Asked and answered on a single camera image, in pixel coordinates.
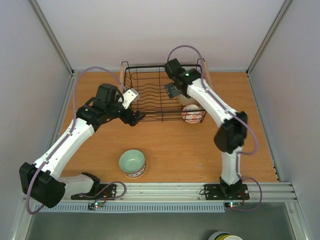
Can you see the mint green bowl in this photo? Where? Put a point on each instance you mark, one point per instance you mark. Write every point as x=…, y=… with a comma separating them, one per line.
x=133, y=164

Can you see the white bowl orange pattern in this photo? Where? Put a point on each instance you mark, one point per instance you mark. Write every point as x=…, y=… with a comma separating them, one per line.
x=192, y=114

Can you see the cream white bowl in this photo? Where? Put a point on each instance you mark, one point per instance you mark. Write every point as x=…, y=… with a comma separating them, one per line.
x=184, y=101

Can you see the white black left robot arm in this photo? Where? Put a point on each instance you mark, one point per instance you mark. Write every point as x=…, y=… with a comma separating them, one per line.
x=42, y=181

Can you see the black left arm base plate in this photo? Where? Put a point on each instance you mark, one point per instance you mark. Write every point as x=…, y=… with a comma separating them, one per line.
x=104, y=191

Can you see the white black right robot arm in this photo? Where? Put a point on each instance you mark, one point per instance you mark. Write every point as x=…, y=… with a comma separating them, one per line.
x=231, y=124

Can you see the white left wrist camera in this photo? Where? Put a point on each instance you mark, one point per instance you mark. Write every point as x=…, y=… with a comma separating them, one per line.
x=130, y=96

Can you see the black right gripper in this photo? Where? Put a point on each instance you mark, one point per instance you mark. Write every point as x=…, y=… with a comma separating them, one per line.
x=172, y=89

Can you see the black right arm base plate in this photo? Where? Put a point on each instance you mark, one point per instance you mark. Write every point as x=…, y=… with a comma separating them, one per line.
x=216, y=192

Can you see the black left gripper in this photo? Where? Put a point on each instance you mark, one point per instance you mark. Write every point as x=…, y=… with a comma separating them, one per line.
x=135, y=119

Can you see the grey slotted cable duct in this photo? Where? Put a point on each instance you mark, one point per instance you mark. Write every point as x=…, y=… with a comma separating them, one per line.
x=134, y=207

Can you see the black wire dish rack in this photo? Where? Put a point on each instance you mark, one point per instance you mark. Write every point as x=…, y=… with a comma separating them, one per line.
x=150, y=81

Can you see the white yellow container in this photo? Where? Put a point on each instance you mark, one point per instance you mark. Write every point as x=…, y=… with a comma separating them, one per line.
x=223, y=235

